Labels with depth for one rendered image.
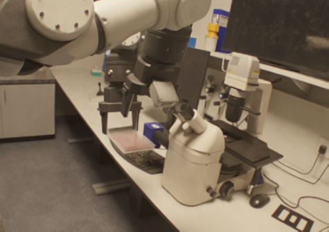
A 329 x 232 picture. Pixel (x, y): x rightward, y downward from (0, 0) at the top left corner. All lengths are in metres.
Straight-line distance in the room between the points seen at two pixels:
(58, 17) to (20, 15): 0.04
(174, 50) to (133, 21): 0.13
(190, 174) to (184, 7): 0.57
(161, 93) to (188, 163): 0.39
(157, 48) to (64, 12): 0.23
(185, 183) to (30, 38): 0.70
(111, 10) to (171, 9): 0.10
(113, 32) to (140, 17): 0.06
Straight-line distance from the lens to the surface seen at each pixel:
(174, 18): 0.39
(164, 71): 0.48
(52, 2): 0.26
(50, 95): 2.68
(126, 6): 0.34
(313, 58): 1.23
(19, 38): 0.25
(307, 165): 1.42
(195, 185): 0.83
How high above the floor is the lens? 1.31
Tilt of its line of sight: 17 degrees down
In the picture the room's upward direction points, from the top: 9 degrees clockwise
